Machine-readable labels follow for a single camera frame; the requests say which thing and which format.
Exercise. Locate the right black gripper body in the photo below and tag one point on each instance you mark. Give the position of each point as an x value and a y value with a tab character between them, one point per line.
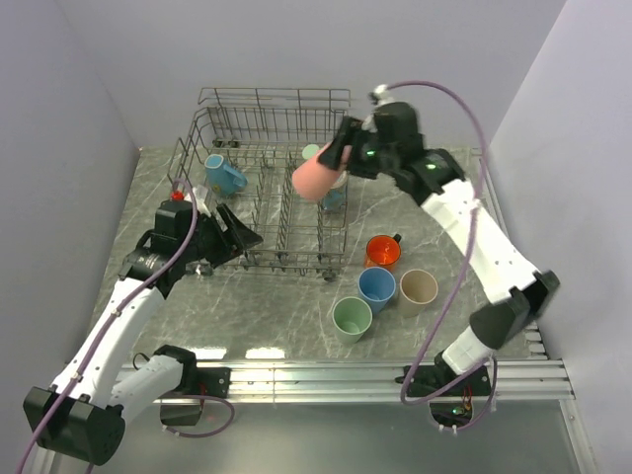
367	158

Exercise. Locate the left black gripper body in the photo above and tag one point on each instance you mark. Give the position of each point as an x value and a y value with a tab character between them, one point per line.
209	242

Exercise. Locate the green plastic cup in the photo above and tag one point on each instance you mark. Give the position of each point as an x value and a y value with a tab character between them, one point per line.
352	317
310	150

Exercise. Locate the pink plastic cup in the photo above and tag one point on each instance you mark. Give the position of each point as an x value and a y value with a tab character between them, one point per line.
312	181

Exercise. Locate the teal patterned mug yellow inside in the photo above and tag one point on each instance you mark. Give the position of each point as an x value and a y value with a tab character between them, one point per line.
336	196

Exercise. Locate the light blue floral mug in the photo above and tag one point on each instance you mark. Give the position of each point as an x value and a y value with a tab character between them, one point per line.
222	178

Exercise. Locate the blue plastic cup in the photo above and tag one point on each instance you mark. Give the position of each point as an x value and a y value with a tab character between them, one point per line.
376	286

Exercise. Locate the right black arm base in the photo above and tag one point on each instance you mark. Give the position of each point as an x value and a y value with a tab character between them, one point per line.
460	405

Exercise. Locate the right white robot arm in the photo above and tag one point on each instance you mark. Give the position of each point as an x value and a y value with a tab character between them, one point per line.
517	291

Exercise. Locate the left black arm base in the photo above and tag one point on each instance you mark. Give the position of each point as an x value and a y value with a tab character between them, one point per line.
187	407

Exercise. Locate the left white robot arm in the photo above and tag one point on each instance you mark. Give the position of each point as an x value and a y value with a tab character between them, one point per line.
84	412

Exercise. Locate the beige plastic cup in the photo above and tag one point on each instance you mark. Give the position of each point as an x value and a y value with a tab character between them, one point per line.
417	290

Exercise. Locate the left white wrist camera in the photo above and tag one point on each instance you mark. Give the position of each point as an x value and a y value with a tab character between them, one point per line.
201	196

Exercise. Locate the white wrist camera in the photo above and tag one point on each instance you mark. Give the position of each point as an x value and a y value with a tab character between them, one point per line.
201	196
380	96

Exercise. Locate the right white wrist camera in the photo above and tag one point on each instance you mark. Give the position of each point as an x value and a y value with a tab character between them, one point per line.
380	96

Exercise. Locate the grey wire dish rack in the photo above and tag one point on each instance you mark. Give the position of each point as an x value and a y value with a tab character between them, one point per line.
261	132

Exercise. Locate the orange mug black handle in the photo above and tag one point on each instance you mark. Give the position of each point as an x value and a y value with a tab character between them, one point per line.
383	251

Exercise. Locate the aluminium mounting rail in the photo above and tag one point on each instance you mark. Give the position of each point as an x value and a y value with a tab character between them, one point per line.
344	381

